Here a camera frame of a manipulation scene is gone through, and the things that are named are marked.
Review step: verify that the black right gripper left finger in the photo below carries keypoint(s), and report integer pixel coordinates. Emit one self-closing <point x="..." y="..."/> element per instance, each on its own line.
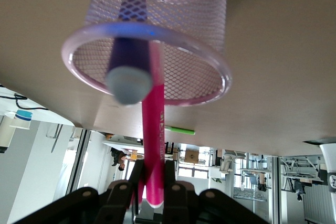
<point x="118" y="203"/>

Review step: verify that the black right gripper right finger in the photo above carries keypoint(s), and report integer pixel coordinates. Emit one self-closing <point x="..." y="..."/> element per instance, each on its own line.
<point x="181" y="203"/>

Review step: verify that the pink marker pen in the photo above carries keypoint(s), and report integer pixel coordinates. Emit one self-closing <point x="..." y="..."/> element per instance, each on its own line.
<point x="153" y="129"/>

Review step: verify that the purple marker pen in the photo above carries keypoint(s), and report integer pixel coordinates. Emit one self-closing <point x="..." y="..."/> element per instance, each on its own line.
<point x="130" y="58"/>

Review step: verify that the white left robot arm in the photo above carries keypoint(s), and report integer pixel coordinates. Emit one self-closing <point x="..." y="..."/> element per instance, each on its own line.
<point x="329" y="161"/>

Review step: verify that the pink mesh pen holder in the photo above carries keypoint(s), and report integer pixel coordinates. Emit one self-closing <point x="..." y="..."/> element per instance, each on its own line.
<point x="189" y="11"/>

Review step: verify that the seated person in background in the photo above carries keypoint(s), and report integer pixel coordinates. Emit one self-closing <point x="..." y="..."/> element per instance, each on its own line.
<point x="118" y="159"/>

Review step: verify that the cardboard box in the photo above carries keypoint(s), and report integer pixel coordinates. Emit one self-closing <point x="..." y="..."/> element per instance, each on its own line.
<point x="191" y="156"/>

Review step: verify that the green marker pen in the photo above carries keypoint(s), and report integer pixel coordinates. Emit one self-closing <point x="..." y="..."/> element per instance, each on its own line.
<point x="181" y="130"/>

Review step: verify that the white cup with blue lid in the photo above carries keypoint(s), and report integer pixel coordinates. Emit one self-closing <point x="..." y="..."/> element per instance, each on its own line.
<point x="18" y="124"/>

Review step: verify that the brown table cover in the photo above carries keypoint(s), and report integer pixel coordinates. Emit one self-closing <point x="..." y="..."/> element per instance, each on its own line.
<point x="275" y="77"/>

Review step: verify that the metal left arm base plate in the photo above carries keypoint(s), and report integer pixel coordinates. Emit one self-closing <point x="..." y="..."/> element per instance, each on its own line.
<point x="321" y="140"/>

